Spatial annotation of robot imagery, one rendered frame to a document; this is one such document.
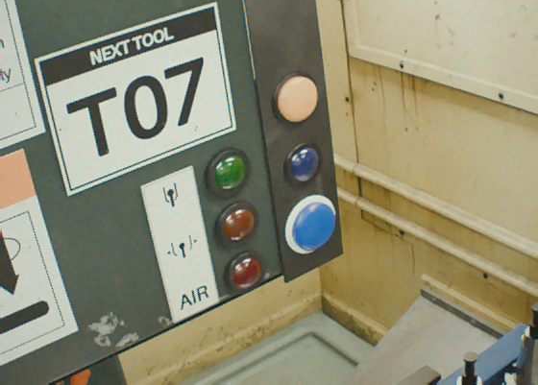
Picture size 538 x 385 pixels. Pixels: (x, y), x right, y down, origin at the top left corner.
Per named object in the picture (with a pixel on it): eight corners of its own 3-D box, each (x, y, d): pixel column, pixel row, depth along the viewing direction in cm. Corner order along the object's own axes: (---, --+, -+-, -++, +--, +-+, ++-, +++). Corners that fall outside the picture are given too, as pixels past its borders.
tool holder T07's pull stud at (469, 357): (470, 373, 75) (472, 348, 74) (480, 383, 74) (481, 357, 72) (457, 381, 75) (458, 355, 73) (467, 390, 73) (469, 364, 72)
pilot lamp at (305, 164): (324, 176, 45) (320, 141, 44) (293, 189, 44) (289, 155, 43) (317, 173, 46) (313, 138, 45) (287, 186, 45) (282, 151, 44)
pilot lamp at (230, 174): (252, 185, 42) (247, 149, 41) (218, 201, 41) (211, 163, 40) (246, 182, 43) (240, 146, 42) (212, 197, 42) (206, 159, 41)
